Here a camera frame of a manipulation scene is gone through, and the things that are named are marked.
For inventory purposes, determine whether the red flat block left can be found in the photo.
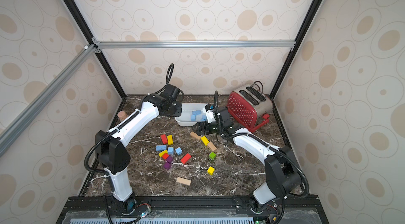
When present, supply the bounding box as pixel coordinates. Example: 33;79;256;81
160;134;168;145

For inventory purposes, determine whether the long red block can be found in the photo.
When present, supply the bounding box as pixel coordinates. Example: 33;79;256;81
181;153;192;165

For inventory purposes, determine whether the yellow cube left cluster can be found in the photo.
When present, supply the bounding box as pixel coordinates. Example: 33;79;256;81
159;150;168;157

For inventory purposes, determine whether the yellow flat block left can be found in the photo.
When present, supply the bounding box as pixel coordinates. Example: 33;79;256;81
167;135;174;145

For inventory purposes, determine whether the natural wood block middle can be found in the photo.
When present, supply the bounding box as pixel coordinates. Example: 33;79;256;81
207;142;217;152

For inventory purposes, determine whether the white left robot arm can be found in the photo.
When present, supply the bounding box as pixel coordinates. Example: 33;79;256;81
84;64;184;214

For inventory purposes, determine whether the blue cube cluster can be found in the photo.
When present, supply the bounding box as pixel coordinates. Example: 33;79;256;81
175;147;182;155
167;147;174;155

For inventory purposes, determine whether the natural wood flat block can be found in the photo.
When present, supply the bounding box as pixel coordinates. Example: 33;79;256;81
176;177;191;186

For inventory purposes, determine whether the red polka dot toaster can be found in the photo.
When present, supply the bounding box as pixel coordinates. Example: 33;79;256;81
227;80;273;133

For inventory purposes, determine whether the yellow block centre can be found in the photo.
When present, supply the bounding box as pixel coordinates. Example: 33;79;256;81
200;136;209;146

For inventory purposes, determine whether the natural wood block rear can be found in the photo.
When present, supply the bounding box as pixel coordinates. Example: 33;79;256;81
190;132;201;140

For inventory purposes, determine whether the silver left frame bar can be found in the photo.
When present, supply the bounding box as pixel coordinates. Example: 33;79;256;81
1;44;96;155

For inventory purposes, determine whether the purple block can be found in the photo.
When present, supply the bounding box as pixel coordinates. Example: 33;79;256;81
163;155;174;170

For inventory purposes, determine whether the silver horizontal frame bar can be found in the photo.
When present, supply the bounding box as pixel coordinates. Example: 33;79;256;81
95;40;296;49

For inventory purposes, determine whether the white plastic tub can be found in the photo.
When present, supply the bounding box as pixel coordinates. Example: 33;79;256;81
175;103;207;126

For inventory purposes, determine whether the small yellow cube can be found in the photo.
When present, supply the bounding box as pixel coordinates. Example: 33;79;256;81
207;167;215;175

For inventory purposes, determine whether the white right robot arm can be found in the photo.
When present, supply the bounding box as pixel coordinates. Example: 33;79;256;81
193;91;310;213

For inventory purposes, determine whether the pink lid glass jar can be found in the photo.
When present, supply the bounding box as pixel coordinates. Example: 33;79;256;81
117;111;128;122

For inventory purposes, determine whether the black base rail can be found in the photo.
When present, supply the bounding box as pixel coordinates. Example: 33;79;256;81
57;195;328;224

